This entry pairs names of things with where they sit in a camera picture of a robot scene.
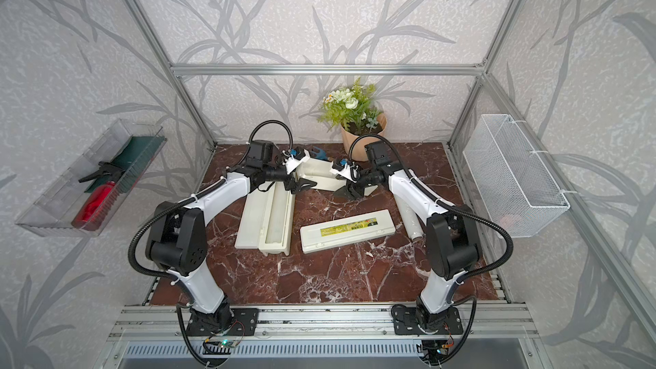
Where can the red spray bottle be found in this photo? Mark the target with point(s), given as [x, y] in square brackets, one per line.
[96, 208]

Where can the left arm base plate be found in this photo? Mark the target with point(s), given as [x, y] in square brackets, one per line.
[236, 323]

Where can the green folded cloth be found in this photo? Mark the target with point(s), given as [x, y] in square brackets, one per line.
[134, 158]

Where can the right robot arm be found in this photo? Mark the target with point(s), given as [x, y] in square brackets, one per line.
[451, 235]

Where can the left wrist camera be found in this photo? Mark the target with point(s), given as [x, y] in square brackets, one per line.
[294, 158]

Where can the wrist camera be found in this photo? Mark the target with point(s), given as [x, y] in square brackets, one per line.
[294, 158]
[345, 169]

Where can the plastic wrap roll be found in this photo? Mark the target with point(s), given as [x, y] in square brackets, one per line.
[410, 220]

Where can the cream dispenser lid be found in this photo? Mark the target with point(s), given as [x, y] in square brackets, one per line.
[351, 230]

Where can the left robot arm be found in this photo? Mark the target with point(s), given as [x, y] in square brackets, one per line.
[177, 241]

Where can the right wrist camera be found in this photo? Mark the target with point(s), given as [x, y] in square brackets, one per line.
[345, 169]

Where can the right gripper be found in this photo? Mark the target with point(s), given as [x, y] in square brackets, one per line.
[354, 191]

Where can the green artificial plant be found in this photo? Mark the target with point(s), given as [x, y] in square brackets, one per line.
[353, 108]

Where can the cream wrap dispenser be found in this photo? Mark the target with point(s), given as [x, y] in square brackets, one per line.
[319, 177]

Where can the cream dispenser base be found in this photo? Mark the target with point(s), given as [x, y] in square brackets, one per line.
[266, 222]

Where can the clear plastic wall tray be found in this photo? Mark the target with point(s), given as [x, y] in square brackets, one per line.
[85, 197]

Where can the blue hand rake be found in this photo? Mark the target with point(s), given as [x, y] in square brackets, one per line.
[318, 154]

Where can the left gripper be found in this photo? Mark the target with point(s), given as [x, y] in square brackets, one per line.
[295, 188]

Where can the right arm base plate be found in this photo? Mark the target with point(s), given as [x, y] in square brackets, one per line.
[409, 321]

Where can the white wire basket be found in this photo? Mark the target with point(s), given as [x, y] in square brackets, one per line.
[518, 191]

